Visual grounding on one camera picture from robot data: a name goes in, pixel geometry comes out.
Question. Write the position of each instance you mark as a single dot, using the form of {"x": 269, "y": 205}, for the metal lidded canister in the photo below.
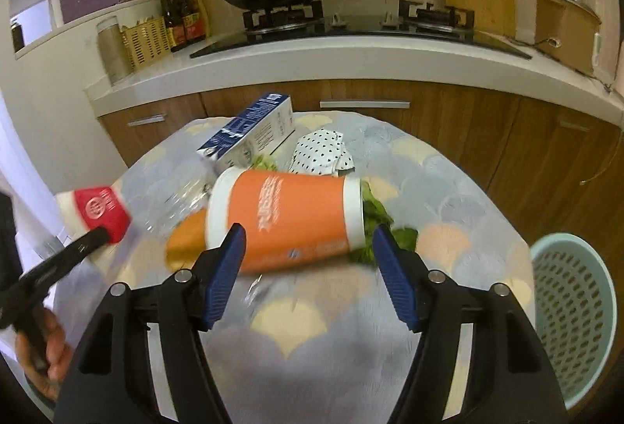
{"x": 114, "y": 54}

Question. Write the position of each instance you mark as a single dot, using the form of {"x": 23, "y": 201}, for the polka dot cloth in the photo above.
{"x": 321, "y": 153}

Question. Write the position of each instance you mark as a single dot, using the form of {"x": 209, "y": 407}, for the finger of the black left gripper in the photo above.
{"x": 31, "y": 288}

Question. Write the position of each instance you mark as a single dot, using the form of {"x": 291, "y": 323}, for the person's left hand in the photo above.
{"x": 47, "y": 367}

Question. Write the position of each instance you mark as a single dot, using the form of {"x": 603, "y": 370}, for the beige electric cooker pot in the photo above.
{"x": 568, "y": 31}

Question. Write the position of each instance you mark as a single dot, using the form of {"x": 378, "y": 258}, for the dark sauce bottles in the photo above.
{"x": 184, "y": 23}

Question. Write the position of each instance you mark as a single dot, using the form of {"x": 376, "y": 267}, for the clear plastic bread bag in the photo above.
{"x": 249, "y": 292}

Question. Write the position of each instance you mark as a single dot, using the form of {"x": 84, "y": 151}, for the light blue perforated basket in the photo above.
{"x": 576, "y": 311}

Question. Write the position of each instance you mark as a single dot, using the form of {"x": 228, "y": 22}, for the pastel scallop pattern tablecloth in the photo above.
{"x": 329, "y": 348}

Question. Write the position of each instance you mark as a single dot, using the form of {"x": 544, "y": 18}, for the orange white cylindrical canister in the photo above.
{"x": 289, "y": 219}

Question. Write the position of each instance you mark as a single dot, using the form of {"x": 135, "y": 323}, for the red plastic bag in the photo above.
{"x": 88, "y": 208}

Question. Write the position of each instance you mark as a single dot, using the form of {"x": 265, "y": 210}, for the orange crusted bread piece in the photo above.
{"x": 186, "y": 242}

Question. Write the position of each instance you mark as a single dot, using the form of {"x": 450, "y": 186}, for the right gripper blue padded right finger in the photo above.
{"x": 510, "y": 378}

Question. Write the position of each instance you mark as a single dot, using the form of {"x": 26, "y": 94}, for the blue white milk carton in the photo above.
{"x": 257, "y": 131}

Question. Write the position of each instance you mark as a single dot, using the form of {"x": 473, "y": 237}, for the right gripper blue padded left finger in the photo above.
{"x": 110, "y": 380}

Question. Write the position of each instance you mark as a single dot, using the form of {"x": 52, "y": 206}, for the wooden kitchen cabinet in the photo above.
{"x": 480, "y": 174}

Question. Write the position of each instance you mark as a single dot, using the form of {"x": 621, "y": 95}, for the yellow plastic basket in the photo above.
{"x": 146, "y": 42}

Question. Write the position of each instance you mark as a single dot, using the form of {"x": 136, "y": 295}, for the black gas stove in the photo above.
{"x": 413, "y": 19}

